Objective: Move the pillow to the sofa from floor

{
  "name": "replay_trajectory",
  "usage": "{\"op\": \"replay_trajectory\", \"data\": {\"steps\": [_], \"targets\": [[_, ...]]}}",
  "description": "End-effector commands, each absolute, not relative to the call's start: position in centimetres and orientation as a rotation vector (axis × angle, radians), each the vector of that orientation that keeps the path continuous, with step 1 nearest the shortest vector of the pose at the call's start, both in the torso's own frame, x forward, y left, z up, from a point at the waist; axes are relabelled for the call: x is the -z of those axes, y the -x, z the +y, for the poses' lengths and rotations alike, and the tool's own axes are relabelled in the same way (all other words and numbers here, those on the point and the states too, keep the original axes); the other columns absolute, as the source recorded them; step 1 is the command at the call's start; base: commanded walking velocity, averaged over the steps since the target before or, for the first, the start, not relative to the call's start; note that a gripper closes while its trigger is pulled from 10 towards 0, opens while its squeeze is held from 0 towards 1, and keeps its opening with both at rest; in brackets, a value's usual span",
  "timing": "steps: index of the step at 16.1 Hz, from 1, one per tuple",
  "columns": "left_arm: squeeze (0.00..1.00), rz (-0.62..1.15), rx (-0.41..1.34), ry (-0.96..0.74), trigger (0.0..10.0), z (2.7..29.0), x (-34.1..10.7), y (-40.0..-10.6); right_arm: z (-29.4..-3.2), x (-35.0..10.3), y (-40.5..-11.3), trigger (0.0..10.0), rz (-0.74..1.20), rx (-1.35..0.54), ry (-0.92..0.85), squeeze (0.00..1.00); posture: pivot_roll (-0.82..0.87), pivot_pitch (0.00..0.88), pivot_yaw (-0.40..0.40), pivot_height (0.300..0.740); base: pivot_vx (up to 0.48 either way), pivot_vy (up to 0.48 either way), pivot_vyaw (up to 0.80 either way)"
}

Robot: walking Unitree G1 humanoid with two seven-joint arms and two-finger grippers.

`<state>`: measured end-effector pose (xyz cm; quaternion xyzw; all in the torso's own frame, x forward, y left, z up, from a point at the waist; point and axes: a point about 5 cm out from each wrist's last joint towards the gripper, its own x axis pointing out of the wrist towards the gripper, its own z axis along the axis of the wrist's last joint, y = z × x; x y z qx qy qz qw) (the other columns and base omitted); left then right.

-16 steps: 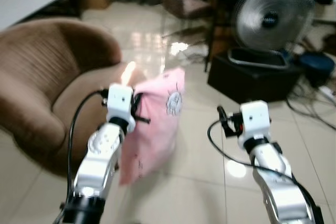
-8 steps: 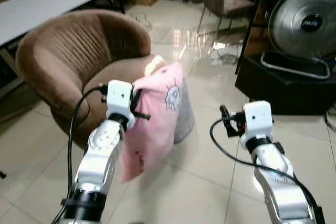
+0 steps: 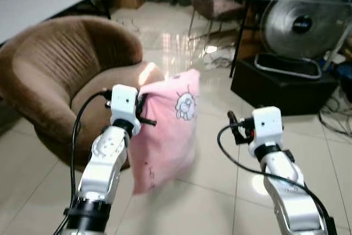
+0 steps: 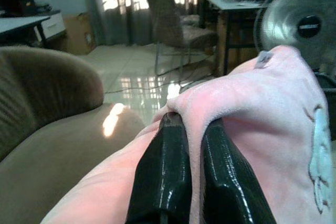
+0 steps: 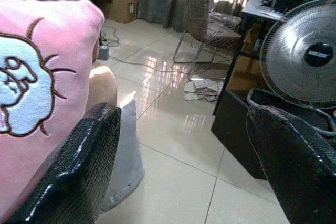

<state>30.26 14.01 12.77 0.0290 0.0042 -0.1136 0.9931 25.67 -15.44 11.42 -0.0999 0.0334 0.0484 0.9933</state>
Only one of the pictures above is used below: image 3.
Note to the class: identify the brown padded chair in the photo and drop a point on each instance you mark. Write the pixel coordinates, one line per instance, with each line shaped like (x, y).
(220, 6)

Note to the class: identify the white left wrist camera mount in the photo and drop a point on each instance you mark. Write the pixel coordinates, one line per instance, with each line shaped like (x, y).
(124, 103)

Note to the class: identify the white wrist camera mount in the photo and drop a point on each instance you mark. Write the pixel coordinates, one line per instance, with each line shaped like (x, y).
(124, 103)
(267, 125)

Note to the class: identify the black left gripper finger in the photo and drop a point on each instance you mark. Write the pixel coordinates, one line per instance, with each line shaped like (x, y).
(148, 120)

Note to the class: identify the blue bag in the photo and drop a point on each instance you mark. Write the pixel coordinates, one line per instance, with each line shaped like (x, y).
(344, 78)

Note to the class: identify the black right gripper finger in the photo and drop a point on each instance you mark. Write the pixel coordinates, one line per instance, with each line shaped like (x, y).
(232, 118)

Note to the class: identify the brown plush sofa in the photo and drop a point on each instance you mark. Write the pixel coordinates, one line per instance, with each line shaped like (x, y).
(49, 64)

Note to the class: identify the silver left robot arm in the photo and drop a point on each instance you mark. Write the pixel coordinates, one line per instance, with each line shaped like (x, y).
(102, 169)

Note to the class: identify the pink pillow with sheep print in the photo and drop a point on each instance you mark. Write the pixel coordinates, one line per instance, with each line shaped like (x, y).
(165, 147)

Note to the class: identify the large round floor fan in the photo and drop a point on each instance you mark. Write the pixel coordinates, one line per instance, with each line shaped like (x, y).
(302, 26)

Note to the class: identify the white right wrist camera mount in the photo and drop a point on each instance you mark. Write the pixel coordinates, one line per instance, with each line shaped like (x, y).
(267, 125)

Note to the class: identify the grey rectangular table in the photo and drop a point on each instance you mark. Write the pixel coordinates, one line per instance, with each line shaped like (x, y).
(38, 4)

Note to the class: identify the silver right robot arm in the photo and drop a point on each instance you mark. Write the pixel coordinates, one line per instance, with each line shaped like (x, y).
(291, 196)

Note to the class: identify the black low box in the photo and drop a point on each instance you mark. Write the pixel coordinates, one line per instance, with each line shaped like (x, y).
(280, 94)

